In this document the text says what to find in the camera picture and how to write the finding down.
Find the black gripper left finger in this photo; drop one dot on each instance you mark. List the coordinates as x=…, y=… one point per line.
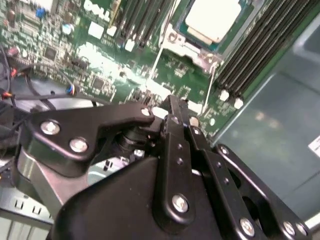
x=75, y=125

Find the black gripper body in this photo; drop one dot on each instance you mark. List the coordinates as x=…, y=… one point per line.
x=112, y=205

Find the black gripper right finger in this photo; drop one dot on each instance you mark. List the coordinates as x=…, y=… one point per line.
x=225, y=180

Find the silver CPU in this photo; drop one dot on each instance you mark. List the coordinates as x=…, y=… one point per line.
x=212, y=17

